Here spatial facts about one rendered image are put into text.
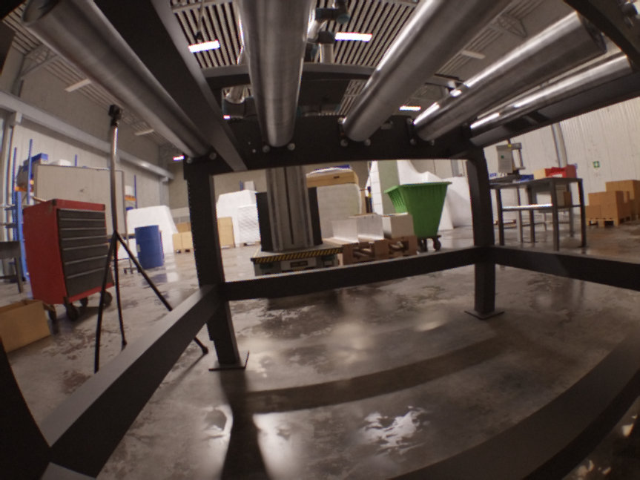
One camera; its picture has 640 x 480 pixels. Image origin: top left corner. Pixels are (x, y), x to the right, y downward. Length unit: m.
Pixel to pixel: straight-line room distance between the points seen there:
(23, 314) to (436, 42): 2.30
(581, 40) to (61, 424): 0.97
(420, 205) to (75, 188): 5.28
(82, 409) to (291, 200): 2.20
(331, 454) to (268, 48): 0.81
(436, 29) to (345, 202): 3.93
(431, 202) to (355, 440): 3.20
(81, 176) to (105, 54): 4.87
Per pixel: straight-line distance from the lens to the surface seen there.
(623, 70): 0.93
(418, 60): 0.58
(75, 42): 0.46
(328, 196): 4.34
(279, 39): 0.46
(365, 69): 0.79
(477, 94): 0.85
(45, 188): 5.03
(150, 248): 6.09
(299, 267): 2.03
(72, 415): 0.39
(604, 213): 6.22
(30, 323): 2.18
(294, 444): 0.74
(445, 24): 0.50
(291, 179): 2.39
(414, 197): 3.51
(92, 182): 5.40
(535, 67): 0.72
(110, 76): 0.53
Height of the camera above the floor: 0.52
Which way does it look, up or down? 4 degrees down
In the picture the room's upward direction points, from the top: 6 degrees counter-clockwise
